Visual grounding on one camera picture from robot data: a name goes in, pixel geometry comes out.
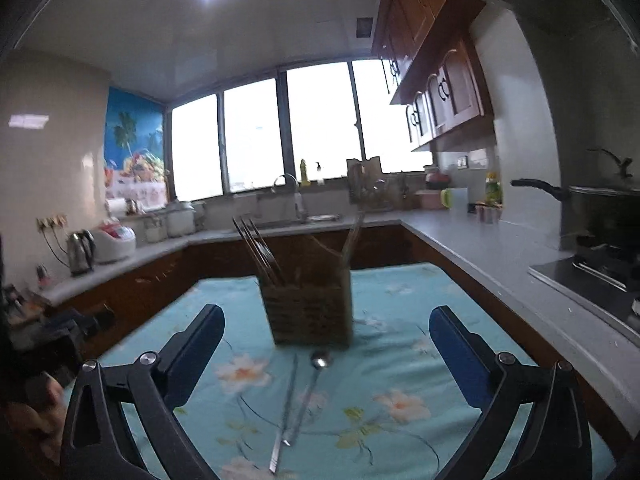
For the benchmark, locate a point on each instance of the steel electric kettle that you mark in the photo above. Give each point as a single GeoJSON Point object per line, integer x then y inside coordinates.
{"type": "Point", "coordinates": [80, 255]}

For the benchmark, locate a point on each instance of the dish rack with cutting boards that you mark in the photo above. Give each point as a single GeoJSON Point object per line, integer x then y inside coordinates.
{"type": "Point", "coordinates": [367, 182]}

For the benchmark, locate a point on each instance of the wooden upper cabinets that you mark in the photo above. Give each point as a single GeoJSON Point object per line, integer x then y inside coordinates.
{"type": "Point", "coordinates": [450, 85]}

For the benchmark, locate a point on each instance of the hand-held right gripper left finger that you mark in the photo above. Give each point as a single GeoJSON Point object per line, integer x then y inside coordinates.
{"type": "Point", "coordinates": [200, 352]}

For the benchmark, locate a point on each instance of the gas stove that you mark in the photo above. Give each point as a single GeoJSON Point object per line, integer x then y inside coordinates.
{"type": "Point", "coordinates": [590, 285]}

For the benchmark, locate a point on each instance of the metal spoon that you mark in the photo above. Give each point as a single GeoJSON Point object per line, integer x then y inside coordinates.
{"type": "Point", "coordinates": [321, 359]}

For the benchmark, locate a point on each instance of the ceiling vent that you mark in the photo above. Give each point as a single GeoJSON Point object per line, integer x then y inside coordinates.
{"type": "Point", "coordinates": [364, 27]}

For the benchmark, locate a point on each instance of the steel range hood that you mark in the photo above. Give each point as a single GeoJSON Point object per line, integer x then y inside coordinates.
{"type": "Point", "coordinates": [540, 0]}

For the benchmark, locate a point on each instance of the yellow dish soap bottle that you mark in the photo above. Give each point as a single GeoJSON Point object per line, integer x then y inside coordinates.
{"type": "Point", "coordinates": [303, 173]}

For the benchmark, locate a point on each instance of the chrome faucet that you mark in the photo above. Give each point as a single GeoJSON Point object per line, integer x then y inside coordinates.
{"type": "Point", "coordinates": [298, 202]}

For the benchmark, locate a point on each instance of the metal chopstick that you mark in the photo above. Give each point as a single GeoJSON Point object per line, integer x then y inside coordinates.
{"type": "Point", "coordinates": [284, 412]}

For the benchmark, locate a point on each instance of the wooden lower cabinets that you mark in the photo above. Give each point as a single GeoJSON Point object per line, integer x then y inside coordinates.
{"type": "Point", "coordinates": [150, 280]}

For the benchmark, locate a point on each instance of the glass jar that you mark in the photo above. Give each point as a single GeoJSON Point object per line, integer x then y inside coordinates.
{"type": "Point", "coordinates": [153, 228]}

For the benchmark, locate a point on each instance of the kitchen window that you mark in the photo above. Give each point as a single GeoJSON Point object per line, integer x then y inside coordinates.
{"type": "Point", "coordinates": [255, 135]}

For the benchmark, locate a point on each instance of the grey kitchen countertop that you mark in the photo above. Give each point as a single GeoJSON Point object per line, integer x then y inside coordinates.
{"type": "Point", "coordinates": [500, 260]}

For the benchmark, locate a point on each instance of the wooden utensil holder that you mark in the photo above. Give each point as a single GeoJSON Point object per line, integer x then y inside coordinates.
{"type": "Point", "coordinates": [307, 310]}

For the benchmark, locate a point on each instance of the wall socket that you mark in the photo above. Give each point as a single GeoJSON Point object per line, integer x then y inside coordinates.
{"type": "Point", "coordinates": [462, 162]}

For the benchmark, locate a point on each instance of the small pink bottle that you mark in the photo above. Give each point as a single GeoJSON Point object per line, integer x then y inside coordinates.
{"type": "Point", "coordinates": [43, 278]}

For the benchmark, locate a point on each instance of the black lidded wok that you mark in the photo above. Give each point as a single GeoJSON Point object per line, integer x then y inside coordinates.
{"type": "Point", "coordinates": [600, 212]}

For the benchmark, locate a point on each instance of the wooden cabinets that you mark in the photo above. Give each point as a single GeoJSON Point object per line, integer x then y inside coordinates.
{"type": "Point", "coordinates": [450, 85]}
{"type": "Point", "coordinates": [150, 280]}

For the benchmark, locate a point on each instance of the wall poster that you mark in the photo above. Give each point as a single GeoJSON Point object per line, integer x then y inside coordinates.
{"type": "Point", "coordinates": [135, 135]}

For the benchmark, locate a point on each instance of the white red rice cooker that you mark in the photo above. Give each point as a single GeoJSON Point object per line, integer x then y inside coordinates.
{"type": "Point", "coordinates": [115, 245]}

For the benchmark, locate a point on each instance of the person's left hand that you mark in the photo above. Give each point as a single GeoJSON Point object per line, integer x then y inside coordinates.
{"type": "Point", "coordinates": [30, 420]}

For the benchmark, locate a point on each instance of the yellow oil bottle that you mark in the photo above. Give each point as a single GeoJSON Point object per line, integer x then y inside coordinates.
{"type": "Point", "coordinates": [493, 189]}

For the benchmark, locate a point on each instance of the green plastic object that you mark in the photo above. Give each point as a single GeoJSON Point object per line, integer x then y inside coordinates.
{"type": "Point", "coordinates": [446, 199]}

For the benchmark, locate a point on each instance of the white paper roll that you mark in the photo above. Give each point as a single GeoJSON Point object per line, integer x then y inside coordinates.
{"type": "Point", "coordinates": [116, 207]}

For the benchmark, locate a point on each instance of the wall outlet strip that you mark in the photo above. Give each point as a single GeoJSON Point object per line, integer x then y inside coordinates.
{"type": "Point", "coordinates": [52, 221]}

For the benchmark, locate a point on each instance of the floral turquoise tablecloth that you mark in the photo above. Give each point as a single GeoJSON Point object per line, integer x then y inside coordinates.
{"type": "Point", "coordinates": [390, 310]}

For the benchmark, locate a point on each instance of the pink basin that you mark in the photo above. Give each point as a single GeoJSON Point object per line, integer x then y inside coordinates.
{"type": "Point", "coordinates": [429, 201]}

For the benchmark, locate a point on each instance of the white cup green lid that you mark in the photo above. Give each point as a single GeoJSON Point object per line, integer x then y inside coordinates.
{"type": "Point", "coordinates": [460, 199]}

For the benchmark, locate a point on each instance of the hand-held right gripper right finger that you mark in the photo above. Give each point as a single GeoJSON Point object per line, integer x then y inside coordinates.
{"type": "Point", "coordinates": [455, 352]}

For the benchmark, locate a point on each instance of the spice jar set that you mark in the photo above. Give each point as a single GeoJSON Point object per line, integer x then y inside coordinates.
{"type": "Point", "coordinates": [487, 214]}

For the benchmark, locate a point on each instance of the small pump bottle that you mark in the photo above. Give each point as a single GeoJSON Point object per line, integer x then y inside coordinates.
{"type": "Point", "coordinates": [318, 175]}

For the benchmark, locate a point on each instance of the steel sink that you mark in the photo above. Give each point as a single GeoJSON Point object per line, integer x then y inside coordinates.
{"type": "Point", "coordinates": [320, 219]}

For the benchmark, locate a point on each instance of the red bowl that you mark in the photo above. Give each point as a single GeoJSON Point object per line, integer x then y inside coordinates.
{"type": "Point", "coordinates": [436, 178]}

